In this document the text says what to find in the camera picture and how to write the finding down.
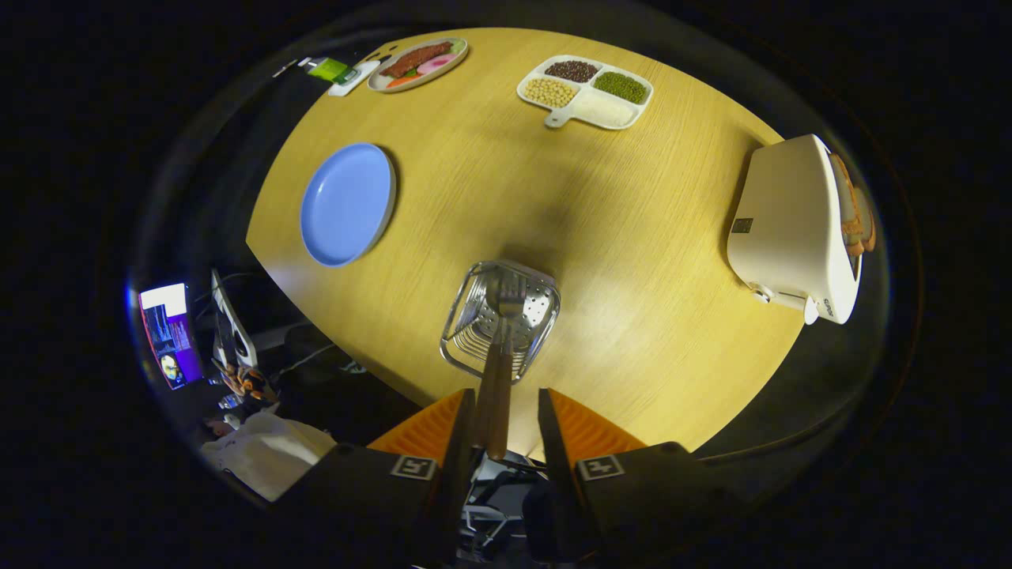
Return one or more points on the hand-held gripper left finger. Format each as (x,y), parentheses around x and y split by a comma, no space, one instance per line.
(457,466)

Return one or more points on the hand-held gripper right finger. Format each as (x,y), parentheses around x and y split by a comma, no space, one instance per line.
(557,466)

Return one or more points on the white cloth bag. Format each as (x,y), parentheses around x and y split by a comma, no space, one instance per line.
(265,454)

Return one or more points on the white stand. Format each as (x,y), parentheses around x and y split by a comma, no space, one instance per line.
(236,332)

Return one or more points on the blue plate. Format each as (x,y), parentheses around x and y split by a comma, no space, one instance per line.
(344,205)

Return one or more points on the computer monitor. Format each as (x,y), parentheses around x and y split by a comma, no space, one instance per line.
(170,340)

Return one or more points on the white toaster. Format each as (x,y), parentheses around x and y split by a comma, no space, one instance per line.
(791,229)

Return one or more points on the white divided dish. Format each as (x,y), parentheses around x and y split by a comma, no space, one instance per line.
(605,111)

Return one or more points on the pile of yellow soybeans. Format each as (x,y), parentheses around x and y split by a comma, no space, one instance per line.
(549,92)

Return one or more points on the pile of green beans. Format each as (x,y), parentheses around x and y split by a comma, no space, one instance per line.
(621,87)

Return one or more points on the toast slices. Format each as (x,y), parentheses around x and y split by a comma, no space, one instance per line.
(852,213)

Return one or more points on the orange carrot slice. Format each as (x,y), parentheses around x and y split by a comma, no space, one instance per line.
(399,81)

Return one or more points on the pile of dark red beans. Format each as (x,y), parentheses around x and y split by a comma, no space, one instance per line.
(571,71)

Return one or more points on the white square coaster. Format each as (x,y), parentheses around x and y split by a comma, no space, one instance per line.
(356,79)

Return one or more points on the pink ham slice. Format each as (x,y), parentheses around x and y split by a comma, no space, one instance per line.
(439,63)

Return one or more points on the beige food plate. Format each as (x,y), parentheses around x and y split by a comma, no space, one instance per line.
(455,59)

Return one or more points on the brown steak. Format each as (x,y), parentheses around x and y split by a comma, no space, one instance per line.
(415,59)

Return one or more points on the green label drink bottle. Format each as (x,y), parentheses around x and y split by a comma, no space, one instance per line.
(328,69)

